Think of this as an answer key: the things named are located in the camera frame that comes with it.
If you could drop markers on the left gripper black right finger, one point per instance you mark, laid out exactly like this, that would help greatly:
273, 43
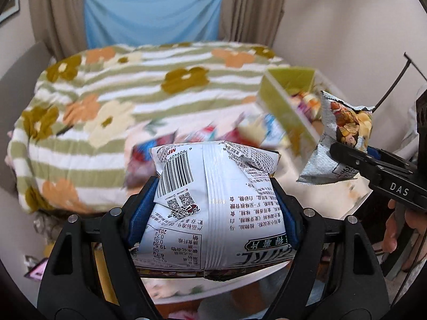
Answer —
354, 287

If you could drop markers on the blue cloth over window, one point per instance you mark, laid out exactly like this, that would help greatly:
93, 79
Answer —
150, 22

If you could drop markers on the framed wall picture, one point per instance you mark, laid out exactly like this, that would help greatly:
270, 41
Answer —
11, 8

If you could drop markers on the silver potato chip bag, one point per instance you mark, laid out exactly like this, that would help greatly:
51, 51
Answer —
344, 124

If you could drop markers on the green cardboard snack box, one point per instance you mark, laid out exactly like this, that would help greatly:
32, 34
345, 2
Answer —
293, 95

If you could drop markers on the right beige curtain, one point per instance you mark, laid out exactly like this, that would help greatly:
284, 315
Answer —
250, 21

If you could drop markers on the beige curtain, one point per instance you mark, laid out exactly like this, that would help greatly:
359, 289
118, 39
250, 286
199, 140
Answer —
250, 21
60, 25

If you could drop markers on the left beige curtain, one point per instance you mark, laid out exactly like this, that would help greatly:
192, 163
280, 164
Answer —
60, 25

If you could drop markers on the floral striped blanket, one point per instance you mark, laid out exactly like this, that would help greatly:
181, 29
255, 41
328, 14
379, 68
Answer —
71, 146

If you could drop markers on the pink phone on floor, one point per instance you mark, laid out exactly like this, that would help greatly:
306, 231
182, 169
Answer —
36, 271

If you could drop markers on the right hand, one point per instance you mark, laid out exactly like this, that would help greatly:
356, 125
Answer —
415, 220

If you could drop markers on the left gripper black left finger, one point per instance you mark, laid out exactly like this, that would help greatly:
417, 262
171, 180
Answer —
90, 273

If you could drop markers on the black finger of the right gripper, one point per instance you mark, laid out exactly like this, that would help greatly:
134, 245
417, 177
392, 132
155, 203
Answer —
360, 164

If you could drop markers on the white chip bag with barcode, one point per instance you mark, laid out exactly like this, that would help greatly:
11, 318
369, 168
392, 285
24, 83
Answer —
214, 212

